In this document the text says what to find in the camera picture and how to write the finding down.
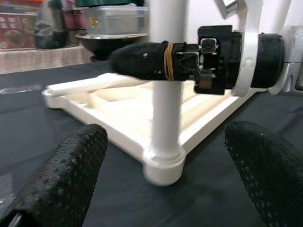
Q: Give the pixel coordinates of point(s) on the white plastic children table top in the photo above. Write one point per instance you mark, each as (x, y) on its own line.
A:
(118, 123)

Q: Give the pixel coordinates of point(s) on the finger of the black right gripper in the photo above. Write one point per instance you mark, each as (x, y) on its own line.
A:
(142, 60)

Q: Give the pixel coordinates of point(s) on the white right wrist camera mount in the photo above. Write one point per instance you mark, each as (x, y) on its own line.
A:
(248, 47)

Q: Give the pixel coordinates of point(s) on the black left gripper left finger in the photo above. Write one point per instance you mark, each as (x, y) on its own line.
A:
(59, 179)

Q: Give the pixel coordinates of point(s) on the beige striped cloth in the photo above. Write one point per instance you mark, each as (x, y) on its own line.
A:
(35, 59)

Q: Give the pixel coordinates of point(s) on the black bag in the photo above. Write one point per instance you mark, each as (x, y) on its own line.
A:
(50, 35)

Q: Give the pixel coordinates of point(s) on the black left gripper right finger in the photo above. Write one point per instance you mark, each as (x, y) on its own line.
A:
(270, 170)

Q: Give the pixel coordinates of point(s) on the red lidded storage box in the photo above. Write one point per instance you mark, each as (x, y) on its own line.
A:
(16, 30)

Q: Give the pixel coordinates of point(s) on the clear plastic container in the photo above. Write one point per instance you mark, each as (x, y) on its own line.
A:
(118, 20)

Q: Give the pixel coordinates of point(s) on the black tablecloth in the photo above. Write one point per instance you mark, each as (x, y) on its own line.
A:
(35, 123)

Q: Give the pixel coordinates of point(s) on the black round bowl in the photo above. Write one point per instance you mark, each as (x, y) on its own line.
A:
(99, 45)

